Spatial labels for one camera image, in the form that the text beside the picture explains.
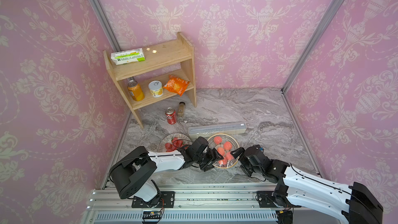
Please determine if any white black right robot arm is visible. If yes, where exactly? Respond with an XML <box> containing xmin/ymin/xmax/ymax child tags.
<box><xmin>231</xmin><ymin>145</ymin><xmax>383</xmax><ymax>224</ymax></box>

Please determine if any wooden two-tier shelf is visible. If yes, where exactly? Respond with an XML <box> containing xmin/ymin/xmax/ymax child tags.
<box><xmin>103</xmin><ymin>32</ymin><xmax>197</xmax><ymax>128</ymax></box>

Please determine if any orange drink can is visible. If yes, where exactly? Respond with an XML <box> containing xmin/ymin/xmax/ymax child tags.
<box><xmin>127</xmin><ymin>80</ymin><xmax>145</xmax><ymax>101</ymax></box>

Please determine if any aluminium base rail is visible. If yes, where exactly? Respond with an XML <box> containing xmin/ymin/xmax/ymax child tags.
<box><xmin>81</xmin><ymin>183</ymin><xmax>340</xmax><ymax>224</ymax></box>

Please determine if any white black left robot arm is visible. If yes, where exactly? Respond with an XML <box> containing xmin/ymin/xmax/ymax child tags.
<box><xmin>108</xmin><ymin>137</ymin><xmax>224</xmax><ymax>208</ymax></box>

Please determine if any aluminium corner frame post left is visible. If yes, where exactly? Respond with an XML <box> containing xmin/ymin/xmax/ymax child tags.
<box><xmin>89</xmin><ymin>0</ymin><xmax>121</xmax><ymax>51</ymax></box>

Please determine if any red cola can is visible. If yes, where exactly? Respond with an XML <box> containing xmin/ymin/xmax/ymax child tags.
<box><xmin>165</xmin><ymin>107</ymin><xmax>177</xmax><ymax>124</ymax></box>

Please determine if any cream plastic wrap dispenser box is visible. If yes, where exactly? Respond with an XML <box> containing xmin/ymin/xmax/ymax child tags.
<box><xmin>188</xmin><ymin>121</ymin><xmax>247</xmax><ymax>139</ymax></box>

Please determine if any white yellow tin can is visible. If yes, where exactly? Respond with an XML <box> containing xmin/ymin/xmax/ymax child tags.
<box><xmin>148</xmin><ymin>80</ymin><xmax>163</xmax><ymax>98</ymax></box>

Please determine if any aluminium corner frame post right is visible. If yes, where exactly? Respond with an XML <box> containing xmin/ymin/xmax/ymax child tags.
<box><xmin>281</xmin><ymin>0</ymin><xmax>344</xmax><ymax>96</ymax></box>

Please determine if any orange snack bag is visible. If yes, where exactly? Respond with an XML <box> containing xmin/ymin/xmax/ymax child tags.
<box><xmin>163</xmin><ymin>75</ymin><xmax>190</xmax><ymax>96</ymax></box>

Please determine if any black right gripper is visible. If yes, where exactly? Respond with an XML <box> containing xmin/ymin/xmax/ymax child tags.
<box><xmin>229</xmin><ymin>147</ymin><xmax>264</xmax><ymax>177</ymax></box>

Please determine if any aluminium corner frame post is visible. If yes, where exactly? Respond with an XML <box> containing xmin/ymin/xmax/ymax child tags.
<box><xmin>89</xmin><ymin>0</ymin><xmax>121</xmax><ymax>51</ymax></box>
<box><xmin>281</xmin><ymin>0</ymin><xmax>344</xmax><ymax>96</ymax></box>

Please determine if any green white carton box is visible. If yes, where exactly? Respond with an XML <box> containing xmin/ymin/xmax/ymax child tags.
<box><xmin>110</xmin><ymin>48</ymin><xmax>145</xmax><ymax>65</ymax></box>

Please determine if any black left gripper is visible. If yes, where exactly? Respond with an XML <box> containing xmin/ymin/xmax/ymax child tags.
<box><xmin>194</xmin><ymin>148</ymin><xmax>226</xmax><ymax>172</ymax></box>

